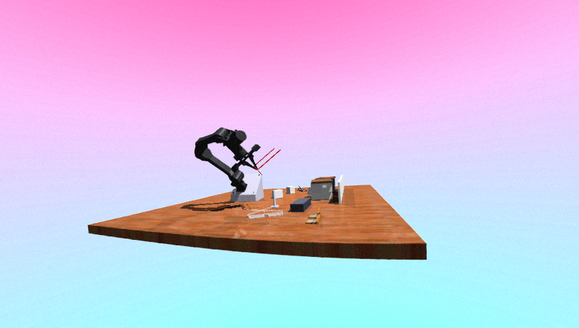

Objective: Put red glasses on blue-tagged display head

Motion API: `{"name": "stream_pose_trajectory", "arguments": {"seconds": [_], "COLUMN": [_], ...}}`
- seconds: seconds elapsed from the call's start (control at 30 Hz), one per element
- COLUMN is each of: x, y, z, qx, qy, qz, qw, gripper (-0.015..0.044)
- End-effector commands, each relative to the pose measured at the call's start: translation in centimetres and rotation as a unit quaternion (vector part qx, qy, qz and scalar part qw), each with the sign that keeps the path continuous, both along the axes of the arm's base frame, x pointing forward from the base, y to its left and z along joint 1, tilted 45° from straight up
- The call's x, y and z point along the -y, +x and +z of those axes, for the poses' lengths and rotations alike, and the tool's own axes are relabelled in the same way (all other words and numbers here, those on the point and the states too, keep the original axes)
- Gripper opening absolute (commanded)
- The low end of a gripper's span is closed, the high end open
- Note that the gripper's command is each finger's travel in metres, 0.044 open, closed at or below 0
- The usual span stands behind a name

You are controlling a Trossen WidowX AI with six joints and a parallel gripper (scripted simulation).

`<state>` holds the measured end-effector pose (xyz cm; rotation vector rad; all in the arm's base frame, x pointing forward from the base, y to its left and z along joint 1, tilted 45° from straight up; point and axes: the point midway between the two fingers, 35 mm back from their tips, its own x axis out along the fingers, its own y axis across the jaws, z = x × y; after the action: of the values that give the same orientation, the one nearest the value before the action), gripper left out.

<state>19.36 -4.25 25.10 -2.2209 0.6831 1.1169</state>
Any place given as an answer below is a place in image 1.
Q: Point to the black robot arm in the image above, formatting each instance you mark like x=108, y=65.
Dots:
x=231, y=139

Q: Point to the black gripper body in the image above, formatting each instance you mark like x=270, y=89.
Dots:
x=242, y=154

